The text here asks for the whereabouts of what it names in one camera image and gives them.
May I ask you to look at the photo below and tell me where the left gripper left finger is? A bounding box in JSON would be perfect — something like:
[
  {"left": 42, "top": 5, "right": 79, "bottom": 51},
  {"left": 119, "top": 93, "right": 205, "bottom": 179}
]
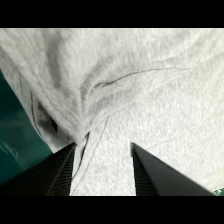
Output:
[{"left": 0, "top": 142, "right": 78, "bottom": 197}]

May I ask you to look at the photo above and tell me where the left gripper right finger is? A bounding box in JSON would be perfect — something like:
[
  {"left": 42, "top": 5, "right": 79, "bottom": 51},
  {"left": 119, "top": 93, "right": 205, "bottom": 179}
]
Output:
[{"left": 130, "top": 142, "right": 216, "bottom": 197}]

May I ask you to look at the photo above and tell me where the light grey garment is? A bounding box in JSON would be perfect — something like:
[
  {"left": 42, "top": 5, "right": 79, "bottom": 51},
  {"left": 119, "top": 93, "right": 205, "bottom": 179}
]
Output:
[{"left": 0, "top": 27, "right": 224, "bottom": 197}]

